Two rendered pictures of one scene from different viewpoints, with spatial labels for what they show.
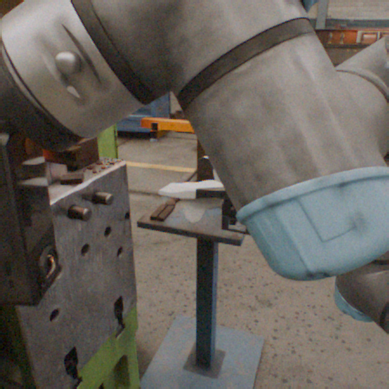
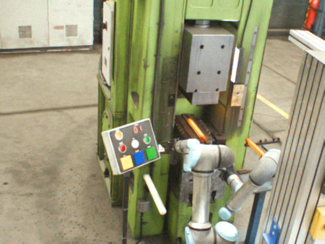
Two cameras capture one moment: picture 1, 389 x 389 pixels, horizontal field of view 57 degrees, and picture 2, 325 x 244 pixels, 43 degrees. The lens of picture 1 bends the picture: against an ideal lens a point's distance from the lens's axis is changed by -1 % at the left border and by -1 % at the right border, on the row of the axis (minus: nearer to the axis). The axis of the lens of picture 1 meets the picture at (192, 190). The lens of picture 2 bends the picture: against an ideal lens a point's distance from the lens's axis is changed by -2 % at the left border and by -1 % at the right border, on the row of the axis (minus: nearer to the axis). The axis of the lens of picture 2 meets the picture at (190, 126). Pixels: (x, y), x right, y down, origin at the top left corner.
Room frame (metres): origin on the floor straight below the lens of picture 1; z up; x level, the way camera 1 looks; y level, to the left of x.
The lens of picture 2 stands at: (-1.37, -1.50, 2.44)
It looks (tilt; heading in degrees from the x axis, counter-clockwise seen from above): 26 degrees down; 44
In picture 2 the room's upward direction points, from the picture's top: 7 degrees clockwise
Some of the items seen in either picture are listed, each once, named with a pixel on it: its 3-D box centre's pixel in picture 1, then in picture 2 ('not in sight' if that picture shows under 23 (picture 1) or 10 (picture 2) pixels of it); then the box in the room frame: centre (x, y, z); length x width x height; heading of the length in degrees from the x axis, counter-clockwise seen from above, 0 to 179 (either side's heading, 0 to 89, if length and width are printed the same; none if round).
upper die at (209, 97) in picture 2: not in sight; (195, 86); (0.73, 0.51, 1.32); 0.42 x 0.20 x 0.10; 67
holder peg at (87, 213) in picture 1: (80, 213); not in sight; (0.64, 0.23, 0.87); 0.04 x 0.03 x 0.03; 67
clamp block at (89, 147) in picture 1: (69, 148); (218, 138); (0.83, 0.30, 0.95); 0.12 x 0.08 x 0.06; 67
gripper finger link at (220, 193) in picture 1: (224, 188); not in sight; (0.48, -0.05, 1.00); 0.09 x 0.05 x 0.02; 103
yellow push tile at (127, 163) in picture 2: not in sight; (126, 162); (0.00, 0.33, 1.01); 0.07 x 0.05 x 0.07; 2
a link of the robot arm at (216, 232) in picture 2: not in sight; (224, 237); (0.01, -0.51, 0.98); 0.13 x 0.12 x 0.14; 145
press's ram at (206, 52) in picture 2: not in sight; (204, 54); (0.76, 0.49, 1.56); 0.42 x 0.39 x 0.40; 67
